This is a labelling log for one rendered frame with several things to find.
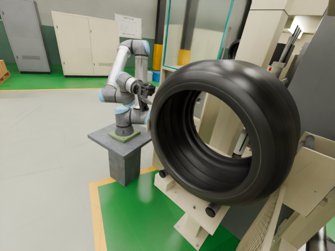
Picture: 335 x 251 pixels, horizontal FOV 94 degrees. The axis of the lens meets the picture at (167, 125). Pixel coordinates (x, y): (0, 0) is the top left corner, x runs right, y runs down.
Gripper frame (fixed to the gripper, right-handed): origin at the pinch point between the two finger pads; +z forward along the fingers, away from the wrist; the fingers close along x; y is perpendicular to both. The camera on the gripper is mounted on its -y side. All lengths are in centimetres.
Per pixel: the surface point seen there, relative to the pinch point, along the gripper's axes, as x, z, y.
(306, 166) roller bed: 19, 66, 1
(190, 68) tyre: -9.9, 18.2, 25.7
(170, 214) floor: 27, 19, -118
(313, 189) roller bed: 19, 73, -7
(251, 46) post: 25.6, 23.4, 35.7
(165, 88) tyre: -12.1, 11.4, 15.8
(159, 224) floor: 12, 18, -118
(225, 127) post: 25.9, 28.7, -5.5
